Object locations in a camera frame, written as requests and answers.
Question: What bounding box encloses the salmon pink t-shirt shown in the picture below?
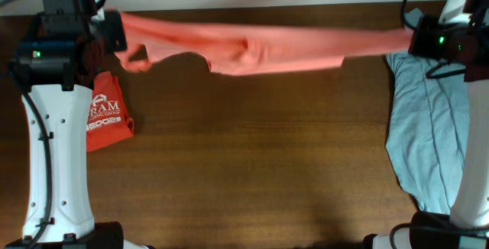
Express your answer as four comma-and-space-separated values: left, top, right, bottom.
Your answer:
116, 14, 413, 76

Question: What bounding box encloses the light blue t-shirt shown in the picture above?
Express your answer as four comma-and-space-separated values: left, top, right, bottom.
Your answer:
384, 7, 471, 215

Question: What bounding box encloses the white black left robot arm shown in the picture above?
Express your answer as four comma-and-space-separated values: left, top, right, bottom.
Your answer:
8, 0, 127, 248

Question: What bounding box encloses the red folded printed t-shirt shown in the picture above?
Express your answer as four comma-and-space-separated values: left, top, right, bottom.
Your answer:
86, 71, 134, 152

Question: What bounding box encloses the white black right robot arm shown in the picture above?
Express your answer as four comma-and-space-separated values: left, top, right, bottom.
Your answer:
362, 0, 488, 248

